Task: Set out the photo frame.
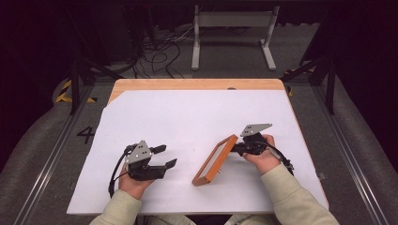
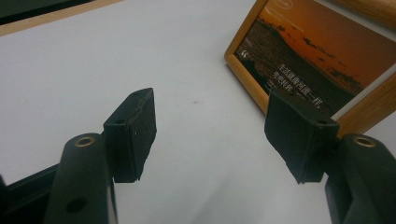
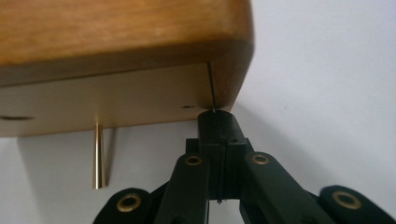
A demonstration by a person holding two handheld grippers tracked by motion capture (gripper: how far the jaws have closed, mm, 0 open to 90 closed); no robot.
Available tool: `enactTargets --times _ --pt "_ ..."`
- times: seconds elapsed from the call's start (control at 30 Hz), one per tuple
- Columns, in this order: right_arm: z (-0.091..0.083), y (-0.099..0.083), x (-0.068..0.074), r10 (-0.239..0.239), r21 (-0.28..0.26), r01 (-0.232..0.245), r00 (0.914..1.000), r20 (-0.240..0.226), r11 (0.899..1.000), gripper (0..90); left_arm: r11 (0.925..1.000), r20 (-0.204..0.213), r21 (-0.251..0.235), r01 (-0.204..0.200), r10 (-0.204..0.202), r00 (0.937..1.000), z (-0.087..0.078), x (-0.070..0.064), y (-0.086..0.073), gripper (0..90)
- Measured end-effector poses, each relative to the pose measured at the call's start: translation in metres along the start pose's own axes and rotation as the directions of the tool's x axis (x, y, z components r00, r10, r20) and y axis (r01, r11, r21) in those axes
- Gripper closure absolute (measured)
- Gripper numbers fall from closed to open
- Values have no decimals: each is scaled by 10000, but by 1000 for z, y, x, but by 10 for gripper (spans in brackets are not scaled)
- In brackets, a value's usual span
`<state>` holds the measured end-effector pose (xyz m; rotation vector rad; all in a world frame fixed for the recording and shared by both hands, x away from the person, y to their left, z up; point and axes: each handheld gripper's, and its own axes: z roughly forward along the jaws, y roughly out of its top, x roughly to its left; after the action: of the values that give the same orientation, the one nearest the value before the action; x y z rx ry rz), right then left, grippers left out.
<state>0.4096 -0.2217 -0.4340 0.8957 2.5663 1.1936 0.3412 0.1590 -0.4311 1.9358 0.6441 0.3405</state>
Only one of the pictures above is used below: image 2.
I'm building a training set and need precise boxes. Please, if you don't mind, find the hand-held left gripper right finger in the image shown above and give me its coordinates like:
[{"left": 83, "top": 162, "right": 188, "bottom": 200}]
[{"left": 264, "top": 91, "right": 340, "bottom": 185}]

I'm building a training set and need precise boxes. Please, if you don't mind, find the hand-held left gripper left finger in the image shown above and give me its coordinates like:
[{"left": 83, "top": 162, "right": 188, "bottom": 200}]
[{"left": 103, "top": 87, "right": 158, "bottom": 184}]

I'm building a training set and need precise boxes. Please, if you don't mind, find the wooden picture frame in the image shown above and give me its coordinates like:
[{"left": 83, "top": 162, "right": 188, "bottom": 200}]
[{"left": 223, "top": 0, "right": 396, "bottom": 139}]

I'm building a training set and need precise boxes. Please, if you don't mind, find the white paper sheet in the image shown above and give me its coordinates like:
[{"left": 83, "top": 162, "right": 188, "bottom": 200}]
[{"left": 0, "top": 0, "right": 396, "bottom": 224}]

